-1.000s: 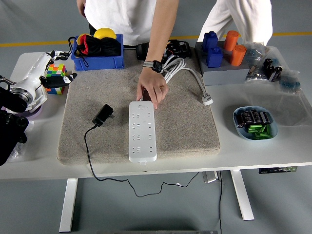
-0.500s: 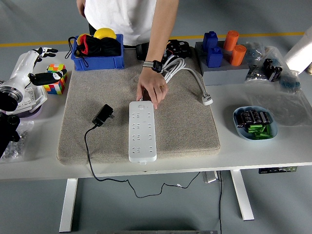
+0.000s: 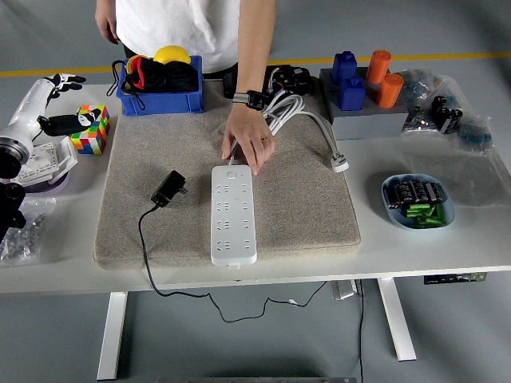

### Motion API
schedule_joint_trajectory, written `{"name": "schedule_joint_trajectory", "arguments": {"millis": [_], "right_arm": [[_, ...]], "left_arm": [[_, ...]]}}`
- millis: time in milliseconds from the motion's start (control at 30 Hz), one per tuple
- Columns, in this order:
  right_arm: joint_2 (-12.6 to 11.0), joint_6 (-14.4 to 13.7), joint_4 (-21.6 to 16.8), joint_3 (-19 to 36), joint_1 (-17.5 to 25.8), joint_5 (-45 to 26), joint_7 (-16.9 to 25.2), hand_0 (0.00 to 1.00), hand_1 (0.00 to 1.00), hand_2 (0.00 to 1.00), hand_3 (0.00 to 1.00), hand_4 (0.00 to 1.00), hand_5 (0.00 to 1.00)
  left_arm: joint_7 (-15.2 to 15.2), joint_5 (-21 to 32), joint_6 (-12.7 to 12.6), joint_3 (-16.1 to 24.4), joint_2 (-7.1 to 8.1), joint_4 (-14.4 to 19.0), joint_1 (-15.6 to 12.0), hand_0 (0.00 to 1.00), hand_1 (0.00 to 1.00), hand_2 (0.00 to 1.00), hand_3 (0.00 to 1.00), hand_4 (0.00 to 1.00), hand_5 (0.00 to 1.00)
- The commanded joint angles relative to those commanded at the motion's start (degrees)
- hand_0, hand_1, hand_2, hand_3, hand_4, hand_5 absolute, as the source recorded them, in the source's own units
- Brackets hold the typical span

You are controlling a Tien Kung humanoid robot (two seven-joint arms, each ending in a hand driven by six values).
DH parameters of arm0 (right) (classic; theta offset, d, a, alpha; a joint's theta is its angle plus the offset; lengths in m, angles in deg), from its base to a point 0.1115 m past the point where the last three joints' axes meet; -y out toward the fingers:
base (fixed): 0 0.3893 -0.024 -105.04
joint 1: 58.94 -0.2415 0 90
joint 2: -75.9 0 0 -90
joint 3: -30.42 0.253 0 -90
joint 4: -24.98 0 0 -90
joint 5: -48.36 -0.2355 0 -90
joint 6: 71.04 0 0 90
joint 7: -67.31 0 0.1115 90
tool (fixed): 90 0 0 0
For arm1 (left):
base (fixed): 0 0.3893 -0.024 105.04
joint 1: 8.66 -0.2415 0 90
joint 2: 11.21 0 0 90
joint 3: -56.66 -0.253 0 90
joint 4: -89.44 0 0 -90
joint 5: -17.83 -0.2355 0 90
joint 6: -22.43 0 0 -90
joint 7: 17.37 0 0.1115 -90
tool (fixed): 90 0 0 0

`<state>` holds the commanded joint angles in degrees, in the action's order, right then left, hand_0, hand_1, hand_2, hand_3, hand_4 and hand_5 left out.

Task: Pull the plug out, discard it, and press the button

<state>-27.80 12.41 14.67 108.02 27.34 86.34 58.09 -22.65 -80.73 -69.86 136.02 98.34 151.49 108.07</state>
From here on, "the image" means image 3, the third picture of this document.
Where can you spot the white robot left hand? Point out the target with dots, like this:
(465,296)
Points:
(24,115)

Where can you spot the person's left hand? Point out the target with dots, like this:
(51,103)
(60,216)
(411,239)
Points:
(249,131)

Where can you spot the person's right hand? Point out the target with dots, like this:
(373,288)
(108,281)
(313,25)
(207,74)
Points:
(107,24)

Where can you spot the black plug adapter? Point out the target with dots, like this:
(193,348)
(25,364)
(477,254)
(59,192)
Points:
(167,189)

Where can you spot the person's left forearm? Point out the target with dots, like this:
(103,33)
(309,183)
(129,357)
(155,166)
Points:
(255,48)

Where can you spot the black wristwatch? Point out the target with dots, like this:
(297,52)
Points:
(251,99)

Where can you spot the yellow ball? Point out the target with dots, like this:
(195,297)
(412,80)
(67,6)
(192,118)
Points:
(171,54)

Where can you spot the person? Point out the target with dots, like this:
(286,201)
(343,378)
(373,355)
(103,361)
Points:
(179,28)

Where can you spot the colourful puzzle cube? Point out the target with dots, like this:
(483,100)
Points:
(96,139)

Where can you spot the purple tray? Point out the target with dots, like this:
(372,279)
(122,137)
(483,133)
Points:
(52,187)

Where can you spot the grey-brown mat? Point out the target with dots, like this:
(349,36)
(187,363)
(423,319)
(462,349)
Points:
(299,191)

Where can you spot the white power strip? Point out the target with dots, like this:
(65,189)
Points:
(233,223)

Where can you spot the blue plastic bin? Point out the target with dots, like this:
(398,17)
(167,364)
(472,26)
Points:
(159,103)

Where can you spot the blue block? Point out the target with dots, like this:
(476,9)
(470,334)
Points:
(343,65)
(351,95)

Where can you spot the clear bag of small screws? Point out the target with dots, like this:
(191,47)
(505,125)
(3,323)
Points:
(36,223)

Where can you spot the grey block base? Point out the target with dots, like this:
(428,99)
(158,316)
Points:
(367,123)

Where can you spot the orange cylinder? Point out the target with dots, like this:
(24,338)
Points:
(377,65)
(390,91)

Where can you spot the black cylindrical capacitor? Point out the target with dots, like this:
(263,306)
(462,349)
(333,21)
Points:
(419,190)
(392,196)
(405,192)
(434,192)

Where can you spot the clear bag metal parts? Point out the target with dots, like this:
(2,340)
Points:
(419,121)

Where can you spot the clear bag blue components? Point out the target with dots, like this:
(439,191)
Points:
(419,85)
(475,135)

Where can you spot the green batteries pile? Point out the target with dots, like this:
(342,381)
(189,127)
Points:
(425,215)

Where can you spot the clear bag black capacitors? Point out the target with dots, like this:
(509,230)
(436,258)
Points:
(447,113)

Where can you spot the light blue dish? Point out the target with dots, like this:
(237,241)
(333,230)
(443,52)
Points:
(449,215)

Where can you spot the large clear plastic bag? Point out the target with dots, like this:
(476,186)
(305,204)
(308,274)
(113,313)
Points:
(479,179)

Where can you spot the white table leg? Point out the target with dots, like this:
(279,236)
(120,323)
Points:
(397,319)
(112,335)

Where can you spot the black table control panel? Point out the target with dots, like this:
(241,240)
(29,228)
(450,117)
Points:
(451,279)

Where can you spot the white wall socket plate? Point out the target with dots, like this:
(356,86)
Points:
(52,159)

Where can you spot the metal bracket under table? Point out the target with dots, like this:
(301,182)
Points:
(345,290)

